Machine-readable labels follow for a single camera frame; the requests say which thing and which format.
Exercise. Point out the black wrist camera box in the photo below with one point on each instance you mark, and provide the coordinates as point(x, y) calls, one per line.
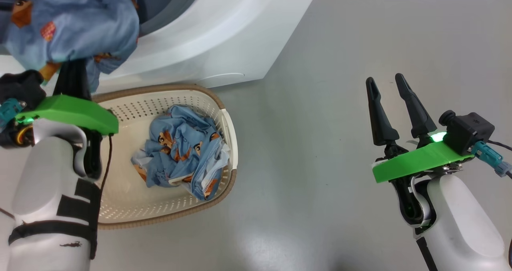
point(20, 85)
point(468, 131)

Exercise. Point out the white front-load washing machine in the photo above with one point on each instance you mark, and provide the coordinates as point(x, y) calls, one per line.
point(224, 35)

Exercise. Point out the round white filter cover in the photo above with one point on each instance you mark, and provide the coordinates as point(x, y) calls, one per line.
point(224, 79)

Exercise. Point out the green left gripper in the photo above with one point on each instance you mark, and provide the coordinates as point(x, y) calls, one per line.
point(72, 111)

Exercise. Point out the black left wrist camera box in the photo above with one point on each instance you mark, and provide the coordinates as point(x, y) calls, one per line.
point(20, 85)

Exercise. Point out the blue cartoon print garment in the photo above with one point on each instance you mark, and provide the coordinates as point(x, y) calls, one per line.
point(80, 23)
point(184, 151)

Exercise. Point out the grey rubber door gasket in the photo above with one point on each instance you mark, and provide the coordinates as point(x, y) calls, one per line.
point(168, 7)

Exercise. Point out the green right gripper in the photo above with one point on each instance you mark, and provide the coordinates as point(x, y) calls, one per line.
point(416, 163)

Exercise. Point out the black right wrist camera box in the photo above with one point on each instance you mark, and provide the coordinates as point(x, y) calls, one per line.
point(468, 131)

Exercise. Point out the cream perforated laundry basket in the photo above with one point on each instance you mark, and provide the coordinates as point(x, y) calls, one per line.
point(124, 207)

